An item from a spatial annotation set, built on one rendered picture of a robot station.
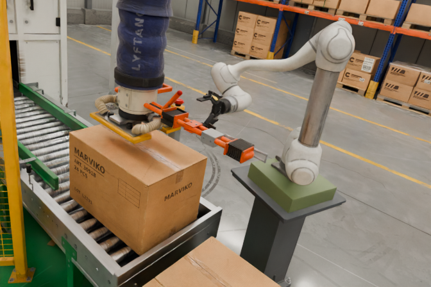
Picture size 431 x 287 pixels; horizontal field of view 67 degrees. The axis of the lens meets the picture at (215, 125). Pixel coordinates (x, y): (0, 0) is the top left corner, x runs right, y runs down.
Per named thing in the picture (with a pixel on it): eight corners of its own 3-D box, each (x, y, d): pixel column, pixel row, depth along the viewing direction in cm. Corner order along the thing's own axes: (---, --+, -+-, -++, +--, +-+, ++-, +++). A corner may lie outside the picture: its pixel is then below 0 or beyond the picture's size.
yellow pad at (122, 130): (89, 116, 157) (89, 107, 155) (107, 113, 164) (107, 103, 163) (133, 144, 139) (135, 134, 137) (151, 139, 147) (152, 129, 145)
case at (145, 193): (69, 196, 181) (68, 131, 165) (127, 172, 211) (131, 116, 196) (140, 257, 150) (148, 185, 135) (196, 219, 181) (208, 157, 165)
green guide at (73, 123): (18, 91, 301) (18, 82, 298) (31, 90, 309) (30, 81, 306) (123, 166, 216) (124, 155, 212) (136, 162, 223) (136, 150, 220)
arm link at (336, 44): (311, 172, 176) (315, 196, 156) (281, 166, 178) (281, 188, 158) (355, 27, 145) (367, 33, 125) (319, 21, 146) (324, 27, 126)
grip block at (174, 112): (159, 122, 140) (160, 109, 138) (175, 117, 148) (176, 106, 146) (172, 129, 136) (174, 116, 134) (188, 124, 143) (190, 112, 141)
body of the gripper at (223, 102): (231, 100, 163) (220, 103, 156) (228, 116, 166) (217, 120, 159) (220, 95, 167) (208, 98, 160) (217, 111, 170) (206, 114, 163)
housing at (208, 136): (199, 141, 130) (201, 131, 128) (210, 137, 135) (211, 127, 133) (212, 148, 126) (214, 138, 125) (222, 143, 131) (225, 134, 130)
